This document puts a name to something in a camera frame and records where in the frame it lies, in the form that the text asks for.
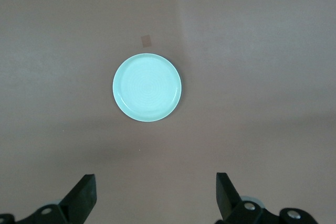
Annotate brown square tape patch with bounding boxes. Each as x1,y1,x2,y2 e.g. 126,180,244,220
140,34,153,47

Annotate light green round plate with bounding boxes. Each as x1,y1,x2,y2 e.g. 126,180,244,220
112,53,182,123

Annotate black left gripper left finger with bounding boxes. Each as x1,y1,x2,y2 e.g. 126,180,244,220
0,173,99,224

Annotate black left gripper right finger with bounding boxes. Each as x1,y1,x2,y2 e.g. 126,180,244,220
215,172,318,224

